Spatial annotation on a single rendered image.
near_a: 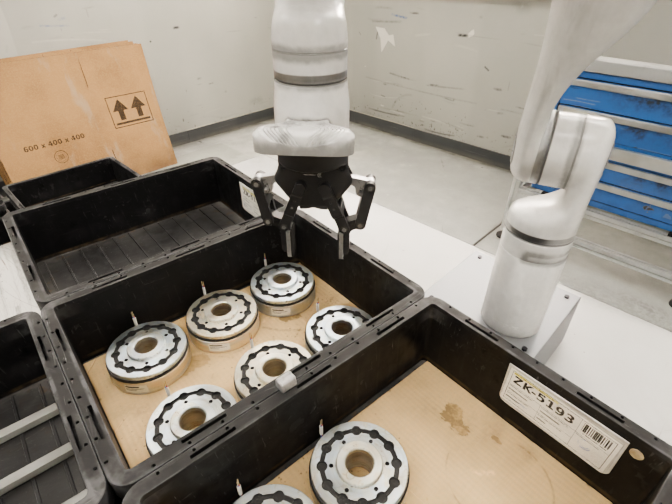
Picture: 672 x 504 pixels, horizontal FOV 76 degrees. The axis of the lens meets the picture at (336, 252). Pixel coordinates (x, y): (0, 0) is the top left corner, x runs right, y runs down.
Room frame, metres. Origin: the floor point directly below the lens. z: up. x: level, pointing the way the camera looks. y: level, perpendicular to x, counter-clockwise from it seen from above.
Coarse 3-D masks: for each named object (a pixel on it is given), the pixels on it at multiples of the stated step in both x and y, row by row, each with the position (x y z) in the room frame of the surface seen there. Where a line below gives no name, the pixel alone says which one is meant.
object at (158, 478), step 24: (408, 312) 0.39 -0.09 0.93; (456, 312) 0.39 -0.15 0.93; (384, 336) 0.35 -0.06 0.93; (480, 336) 0.36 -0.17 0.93; (336, 360) 0.32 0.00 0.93; (528, 360) 0.32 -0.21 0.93; (312, 384) 0.29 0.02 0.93; (552, 384) 0.29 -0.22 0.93; (264, 408) 0.26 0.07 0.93; (600, 408) 0.26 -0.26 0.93; (216, 432) 0.23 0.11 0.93; (240, 432) 0.23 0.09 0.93; (624, 432) 0.23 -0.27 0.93; (648, 432) 0.23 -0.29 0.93; (192, 456) 0.21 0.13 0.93; (144, 480) 0.19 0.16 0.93; (168, 480) 0.19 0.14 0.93
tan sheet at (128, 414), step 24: (312, 312) 0.50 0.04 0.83; (264, 336) 0.45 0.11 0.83; (288, 336) 0.45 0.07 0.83; (96, 360) 0.40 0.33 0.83; (192, 360) 0.40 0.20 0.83; (216, 360) 0.40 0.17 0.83; (96, 384) 0.36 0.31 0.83; (192, 384) 0.36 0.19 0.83; (216, 384) 0.36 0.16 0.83; (120, 408) 0.33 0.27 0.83; (144, 408) 0.33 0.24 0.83; (120, 432) 0.29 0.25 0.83; (144, 432) 0.29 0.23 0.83; (144, 456) 0.27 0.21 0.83
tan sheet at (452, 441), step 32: (416, 384) 0.36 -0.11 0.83; (448, 384) 0.36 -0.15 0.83; (384, 416) 0.32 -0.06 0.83; (416, 416) 0.32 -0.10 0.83; (448, 416) 0.32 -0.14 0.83; (480, 416) 0.32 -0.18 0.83; (416, 448) 0.27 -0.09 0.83; (448, 448) 0.27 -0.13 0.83; (480, 448) 0.27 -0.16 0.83; (512, 448) 0.27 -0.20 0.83; (288, 480) 0.24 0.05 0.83; (416, 480) 0.24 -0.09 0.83; (448, 480) 0.24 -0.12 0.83; (480, 480) 0.24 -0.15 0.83; (512, 480) 0.24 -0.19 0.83; (544, 480) 0.24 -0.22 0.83; (576, 480) 0.24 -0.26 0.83
